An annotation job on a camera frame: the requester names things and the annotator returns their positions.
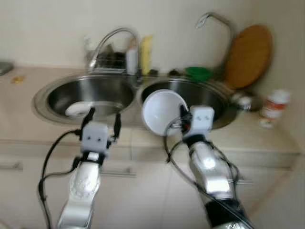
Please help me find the white and red canister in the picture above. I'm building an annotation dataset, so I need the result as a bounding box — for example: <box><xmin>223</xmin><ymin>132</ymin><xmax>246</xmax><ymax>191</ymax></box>
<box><xmin>259</xmin><ymin>89</ymin><xmax>291</xmax><ymax>128</ymax></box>

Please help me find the round wooden cutting board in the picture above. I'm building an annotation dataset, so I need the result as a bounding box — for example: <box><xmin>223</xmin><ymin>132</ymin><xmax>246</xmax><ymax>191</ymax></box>
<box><xmin>224</xmin><ymin>24</ymin><xmax>274</xmax><ymax>90</ymax></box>

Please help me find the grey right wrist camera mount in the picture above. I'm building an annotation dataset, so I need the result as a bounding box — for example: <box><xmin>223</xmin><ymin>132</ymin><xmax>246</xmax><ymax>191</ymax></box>
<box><xmin>189</xmin><ymin>105</ymin><xmax>215</xmax><ymax>136</ymax></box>

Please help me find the dark wire sink caddy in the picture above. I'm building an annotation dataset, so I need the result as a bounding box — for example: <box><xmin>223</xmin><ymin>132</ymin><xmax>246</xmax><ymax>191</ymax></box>
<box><xmin>85</xmin><ymin>44</ymin><xmax>127</xmax><ymax>73</ymax></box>

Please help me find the tall thin chrome faucet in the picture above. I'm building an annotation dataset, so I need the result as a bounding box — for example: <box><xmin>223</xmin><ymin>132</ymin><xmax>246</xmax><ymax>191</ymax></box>
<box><xmin>195</xmin><ymin>11</ymin><xmax>236</xmax><ymax>72</ymax></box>

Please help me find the stainless steel double sink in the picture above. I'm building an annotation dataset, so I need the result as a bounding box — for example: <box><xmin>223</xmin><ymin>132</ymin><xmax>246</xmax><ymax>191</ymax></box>
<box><xmin>32</xmin><ymin>73</ymin><xmax>240</xmax><ymax>131</ymax></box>

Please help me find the metal cabinet handle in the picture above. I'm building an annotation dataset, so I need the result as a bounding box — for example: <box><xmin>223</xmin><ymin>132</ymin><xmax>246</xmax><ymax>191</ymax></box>
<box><xmin>102</xmin><ymin>167</ymin><xmax>137</xmax><ymax>177</ymax></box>
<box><xmin>0</xmin><ymin>162</ymin><xmax>22</xmax><ymax>172</ymax></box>
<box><xmin>233</xmin><ymin>178</ymin><xmax>254</xmax><ymax>186</ymax></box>

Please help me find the green plastic dish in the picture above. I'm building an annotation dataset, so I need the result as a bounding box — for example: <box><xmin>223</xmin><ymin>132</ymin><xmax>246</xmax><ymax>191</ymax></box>
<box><xmin>184</xmin><ymin>66</ymin><xmax>213</xmax><ymax>82</ymax></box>

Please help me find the white ceramic bowl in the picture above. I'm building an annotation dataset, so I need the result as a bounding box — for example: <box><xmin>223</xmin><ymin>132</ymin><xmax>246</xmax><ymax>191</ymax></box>
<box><xmin>142</xmin><ymin>89</ymin><xmax>189</xmax><ymax>137</ymax></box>

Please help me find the white bottle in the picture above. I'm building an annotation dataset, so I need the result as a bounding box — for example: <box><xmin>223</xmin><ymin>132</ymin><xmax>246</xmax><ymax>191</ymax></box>
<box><xmin>125</xmin><ymin>45</ymin><xmax>139</xmax><ymax>76</ymax></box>

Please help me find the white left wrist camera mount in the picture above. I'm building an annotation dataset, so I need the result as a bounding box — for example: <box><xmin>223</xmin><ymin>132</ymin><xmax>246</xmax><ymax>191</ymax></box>
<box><xmin>80</xmin><ymin>122</ymin><xmax>111</xmax><ymax>154</ymax></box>

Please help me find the white plate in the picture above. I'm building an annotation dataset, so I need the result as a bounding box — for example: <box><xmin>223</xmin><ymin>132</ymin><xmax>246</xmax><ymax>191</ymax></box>
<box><xmin>64</xmin><ymin>101</ymin><xmax>103</xmax><ymax>119</ymax></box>

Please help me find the curved chrome faucet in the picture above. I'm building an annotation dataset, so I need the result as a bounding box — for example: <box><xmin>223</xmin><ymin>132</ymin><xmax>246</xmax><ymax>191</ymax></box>
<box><xmin>88</xmin><ymin>27</ymin><xmax>141</xmax><ymax>75</ymax></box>

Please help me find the yellow dish soap bottle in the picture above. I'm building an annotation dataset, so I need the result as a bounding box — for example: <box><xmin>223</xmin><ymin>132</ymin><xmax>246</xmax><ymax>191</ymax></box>
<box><xmin>139</xmin><ymin>34</ymin><xmax>153</xmax><ymax>76</ymax></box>

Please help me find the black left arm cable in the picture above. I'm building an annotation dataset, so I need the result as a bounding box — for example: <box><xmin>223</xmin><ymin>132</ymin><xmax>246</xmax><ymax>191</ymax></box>
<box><xmin>38</xmin><ymin>128</ymin><xmax>84</xmax><ymax>229</ymax></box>

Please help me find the beige kitchen cabinet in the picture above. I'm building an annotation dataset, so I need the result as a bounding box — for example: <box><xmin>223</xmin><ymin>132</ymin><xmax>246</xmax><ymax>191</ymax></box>
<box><xmin>0</xmin><ymin>66</ymin><xmax>302</xmax><ymax>229</ymax></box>

